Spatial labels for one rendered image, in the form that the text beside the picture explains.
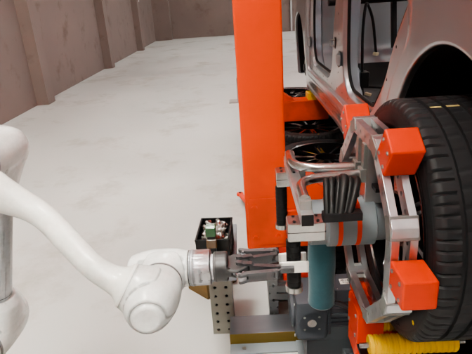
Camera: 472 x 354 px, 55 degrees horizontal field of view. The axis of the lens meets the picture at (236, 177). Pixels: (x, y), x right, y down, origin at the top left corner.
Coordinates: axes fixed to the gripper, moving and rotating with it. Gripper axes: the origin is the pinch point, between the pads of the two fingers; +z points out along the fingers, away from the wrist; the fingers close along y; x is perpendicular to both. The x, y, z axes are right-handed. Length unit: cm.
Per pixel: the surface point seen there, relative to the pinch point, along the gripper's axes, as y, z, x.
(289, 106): -253, 25, -18
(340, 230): -10.0, 13.6, 3.0
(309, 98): -254, 41, -13
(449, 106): -11, 39, 35
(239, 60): -60, -11, 43
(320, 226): 2.5, 6.2, 11.0
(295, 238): 2.5, 0.2, 8.2
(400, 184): 1.0, 24.6, 20.0
